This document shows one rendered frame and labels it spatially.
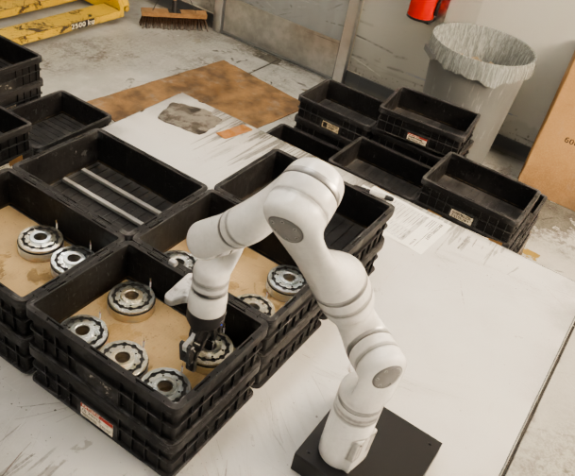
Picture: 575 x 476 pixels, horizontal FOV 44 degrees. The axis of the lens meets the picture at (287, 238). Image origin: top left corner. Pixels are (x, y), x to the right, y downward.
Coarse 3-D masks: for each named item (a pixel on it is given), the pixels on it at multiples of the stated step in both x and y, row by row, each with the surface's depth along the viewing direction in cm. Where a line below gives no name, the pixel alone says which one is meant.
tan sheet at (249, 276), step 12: (252, 252) 179; (240, 264) 174; (252, 264) 175; (264, 264) 176; (276, 264) 177; (240, 276) 171; (252, 276) 172; (264, 276) 173; (228, 288) 167; (240, 288) 168; (252, 288) 168; (264, 288) 169; (276, 300) 166
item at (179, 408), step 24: (96, 264) 151; (168, 264) 155; (48, 288) 143; (240, 312) 147; (72, 336) 134; (264, 336) 145; (96, 360) 132; (240, 360) 139; (144, 384) 128; (168, 408) 125
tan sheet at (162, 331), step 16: (96, 304) 156; (160, 304) 159; (112, 320) 153; (144, 320) 154; (160, 320) 155; (176, 320) 156; (112, 336) 149; (128, 336) 150; (144, 336) 151; (160, 336) 151; (176, 336) 152; (160, 352) 148; (176, 352) 148; (176, 368) 145; (192, 384) 142
